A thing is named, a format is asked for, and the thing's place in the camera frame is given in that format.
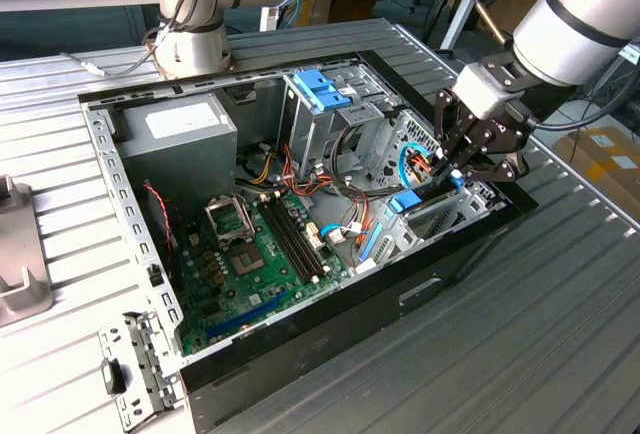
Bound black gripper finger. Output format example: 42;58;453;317
429;88;477;185
457;151;532;184

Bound hard disk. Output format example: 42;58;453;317
359;168;466;264

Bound metal disk bay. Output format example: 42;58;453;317
352;107;509;275

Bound yellow brown cardboard box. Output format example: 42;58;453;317
551;125;640;218

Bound blue plastic latch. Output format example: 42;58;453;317
315;89;352;112
293;69;335;101

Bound grey metal drive cage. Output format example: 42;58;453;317
277;66;404;178

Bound black RAM slot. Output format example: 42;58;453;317
262;196;323;281
268;194;327;277
273;192;332;273
256;197;319;285

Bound black open PC case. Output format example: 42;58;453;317
77;48;540;434

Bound green motherboard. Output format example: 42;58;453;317
172;188;354;358

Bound CPU socket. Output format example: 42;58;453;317
225;238;267;279

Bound metal socket cover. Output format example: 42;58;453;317
203;195;255;250

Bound grey power supply unit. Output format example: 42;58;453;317
115;92;240;208

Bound blue expansion slot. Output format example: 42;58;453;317
204;289;291;341

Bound grey parts rack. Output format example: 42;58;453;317
0;173;55;329

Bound red orange yellow wire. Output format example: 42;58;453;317
407;148;444;178

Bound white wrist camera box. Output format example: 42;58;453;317
451;62;521;121

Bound long blue wire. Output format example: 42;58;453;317
398;141;444;189

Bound black wire bundle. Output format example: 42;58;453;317
329;121;404;205

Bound thin coloured wire bundle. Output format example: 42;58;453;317
344;188;374;260

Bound short blue wire white plug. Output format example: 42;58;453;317
318;222;347;246

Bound red orange wire bundle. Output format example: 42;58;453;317
234;143;336;203

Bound red black twisted wire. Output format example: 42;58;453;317
143;180;176;253

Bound black cable silver connector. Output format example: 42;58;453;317
59;23;169;79

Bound metal slot bracket flap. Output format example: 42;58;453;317
96;309;185;431

